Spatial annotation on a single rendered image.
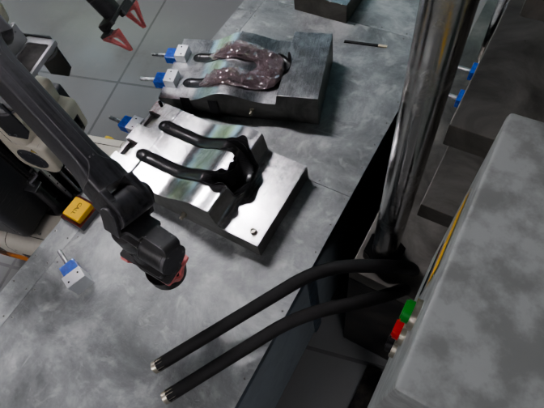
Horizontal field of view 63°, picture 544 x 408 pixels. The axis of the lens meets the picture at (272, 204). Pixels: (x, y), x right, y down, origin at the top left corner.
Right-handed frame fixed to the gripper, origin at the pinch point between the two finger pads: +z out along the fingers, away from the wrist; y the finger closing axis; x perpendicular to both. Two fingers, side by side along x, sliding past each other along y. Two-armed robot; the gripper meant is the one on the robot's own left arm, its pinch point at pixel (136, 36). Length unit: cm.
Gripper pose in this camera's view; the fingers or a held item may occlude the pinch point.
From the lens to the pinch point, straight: 144.4
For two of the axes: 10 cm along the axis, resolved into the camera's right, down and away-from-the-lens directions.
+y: 2.8, -8.6, 4.3
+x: -7.9, 0.5, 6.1
